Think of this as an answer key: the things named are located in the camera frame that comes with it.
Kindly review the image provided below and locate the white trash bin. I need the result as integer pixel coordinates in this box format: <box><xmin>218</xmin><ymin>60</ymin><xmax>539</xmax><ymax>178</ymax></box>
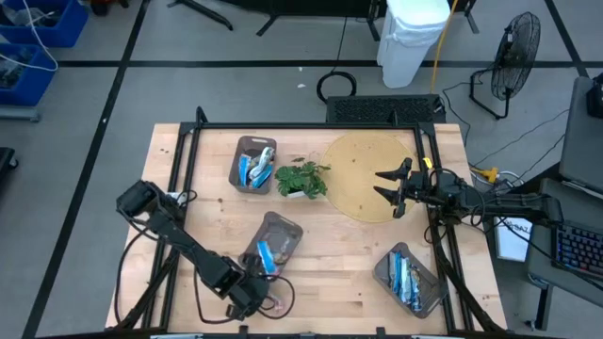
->
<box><xmin>375</xmin><ymin>0</ymin><xmax>452</xmax><ymax>89</ymax></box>

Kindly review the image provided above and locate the black partition screen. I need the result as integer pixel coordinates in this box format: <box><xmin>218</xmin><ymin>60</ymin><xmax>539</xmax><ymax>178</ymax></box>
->
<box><xmin>167</xmin><ymin>0</ymin><xmax>481</xmax><ymax>44</ymax></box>

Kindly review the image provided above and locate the dark grey desk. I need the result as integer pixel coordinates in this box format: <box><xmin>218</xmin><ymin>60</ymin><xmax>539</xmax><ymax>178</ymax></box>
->
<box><xmin>558</xmin><ymin>75</ymin><xmax>603</xmax><ymax>195</ymax></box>

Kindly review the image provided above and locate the black floor object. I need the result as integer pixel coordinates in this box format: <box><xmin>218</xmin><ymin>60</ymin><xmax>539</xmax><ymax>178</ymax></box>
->
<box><xmin>0</xmin><ymin>146</ymin><xmax>20</xmax><ymax>173</ymax></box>

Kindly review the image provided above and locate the black backlit keyboard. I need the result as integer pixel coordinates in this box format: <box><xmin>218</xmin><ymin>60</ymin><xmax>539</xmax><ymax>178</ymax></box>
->
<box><xmin>549</xmin><ymin>217</ymin><xmax>603</xmax><ymax>280</ymax></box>

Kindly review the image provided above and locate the white printed paper sign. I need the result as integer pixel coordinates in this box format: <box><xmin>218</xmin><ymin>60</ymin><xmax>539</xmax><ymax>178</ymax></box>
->
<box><xmin>494</xmin><ymin>216</ymin><xmax>533</xmax><ymax>264</ymax></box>

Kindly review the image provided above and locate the coiled black cable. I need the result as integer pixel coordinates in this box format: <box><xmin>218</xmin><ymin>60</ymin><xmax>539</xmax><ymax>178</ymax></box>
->
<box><xmin>316</xmin><ymin>70</ymin><xmax>358</xmax><ymax>105</ymax></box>

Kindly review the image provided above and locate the black mesh computer tower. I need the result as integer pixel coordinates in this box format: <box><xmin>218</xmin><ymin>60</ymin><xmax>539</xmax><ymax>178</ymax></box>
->
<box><xmin>325</xmin><ymin>93</ymin><xmax>448</xmax><ymax>126</ymax></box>

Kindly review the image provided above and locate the black desktop device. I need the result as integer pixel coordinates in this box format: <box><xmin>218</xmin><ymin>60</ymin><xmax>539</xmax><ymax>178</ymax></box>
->
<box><xmin>585</xmin><ymin>72</ymin><xmax>603</xmax><ymax>121</ymax></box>

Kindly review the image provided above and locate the yellow hanging cable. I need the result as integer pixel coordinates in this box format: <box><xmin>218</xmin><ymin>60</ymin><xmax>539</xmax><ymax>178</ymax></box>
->
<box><xmin>430</xmin><ymin>0</ymin><xmax>461</xmax><ymax>93</ymax></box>

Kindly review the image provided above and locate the blue and white granola bar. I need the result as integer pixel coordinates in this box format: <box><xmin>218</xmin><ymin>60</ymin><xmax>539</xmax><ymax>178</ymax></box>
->
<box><xmin>237</xmin><ymin>153</ymin><xmax>253</xmax><ymax>187</ymax></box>
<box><xmin>399</xmin><ymin>256</ymin><xmax>414</xmax><ymax>302</ymax></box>

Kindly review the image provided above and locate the yellow power plug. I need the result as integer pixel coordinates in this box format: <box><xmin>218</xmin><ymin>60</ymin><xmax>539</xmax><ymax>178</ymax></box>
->
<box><xmin>470</xmin><ymin>166</ymin><xmax>500</xmax><ymax>186</ymax></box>

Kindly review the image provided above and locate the black aluminium rig frame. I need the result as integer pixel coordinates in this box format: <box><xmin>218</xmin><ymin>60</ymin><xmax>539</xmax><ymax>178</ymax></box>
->
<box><xmin>106</xmin><ymin>105</ymin><xmax>508</xmax><ymax>339</ymax></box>

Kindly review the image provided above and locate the green plant in white pot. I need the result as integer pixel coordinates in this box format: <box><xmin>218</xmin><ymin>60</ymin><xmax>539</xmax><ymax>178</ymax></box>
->
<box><xmin>273</xmin><ymin>157</ymin><xmax>333</xmax><ymax>201</ymax></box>

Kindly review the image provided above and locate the grey cart platform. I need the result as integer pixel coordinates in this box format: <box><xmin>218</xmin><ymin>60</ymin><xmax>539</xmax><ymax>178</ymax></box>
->
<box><xmin>0</xmin><ymin>105</ymin><xmax>42</xmax><ymax>123</ymax></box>

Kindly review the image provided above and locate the green and blue granola bar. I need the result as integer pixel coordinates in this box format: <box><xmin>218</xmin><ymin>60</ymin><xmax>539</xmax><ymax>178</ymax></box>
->
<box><xmin>255</xmin><ymin>145</ymin><xmax>276</xmax><ymax>179</ymax></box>

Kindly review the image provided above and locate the grey plastic bin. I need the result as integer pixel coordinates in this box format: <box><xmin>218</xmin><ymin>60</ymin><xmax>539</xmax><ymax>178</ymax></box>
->
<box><xmin>371</xmin><ymin>241</ymin><xmax>449</xmax><ymax>320</ymax></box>
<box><xmin>227</xmin><ymin>135</ymin><xmax>279</xmax><ymax>196</ymax></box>
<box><xmin>237</xmin><ymin>210</ymin><xmax>305</xmax><ymax>280</ymax></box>

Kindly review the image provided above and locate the blue storage bin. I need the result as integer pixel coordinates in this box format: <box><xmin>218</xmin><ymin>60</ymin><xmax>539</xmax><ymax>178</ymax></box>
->
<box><xmin>0</xmin><ymin>42</ymin><xmax>59</xmax><ymax>107</ymax></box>
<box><xmin>0</xmin><ymin>0</ymin><xmax>90</xmax><ymax>49</ymax></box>

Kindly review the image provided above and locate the black floor fan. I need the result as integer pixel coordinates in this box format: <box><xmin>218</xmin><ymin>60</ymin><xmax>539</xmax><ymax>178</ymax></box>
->
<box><xmin>468</xmin><ymin>10</ymin><xmax>543</xmax><ymax>121</ymax></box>

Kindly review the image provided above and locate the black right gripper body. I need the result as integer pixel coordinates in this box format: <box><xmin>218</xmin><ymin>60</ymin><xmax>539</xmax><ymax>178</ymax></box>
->
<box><xmin>393</xmin><ymin>159</ymin><xmax>434</xmax><ymax>221</ymax></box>

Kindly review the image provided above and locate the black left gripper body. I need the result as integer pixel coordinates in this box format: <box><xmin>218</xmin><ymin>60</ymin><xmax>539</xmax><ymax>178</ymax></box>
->
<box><xmin>224</xmin><ymin>274</ymin><xmax>274</xmax><ymax>322</ymax></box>

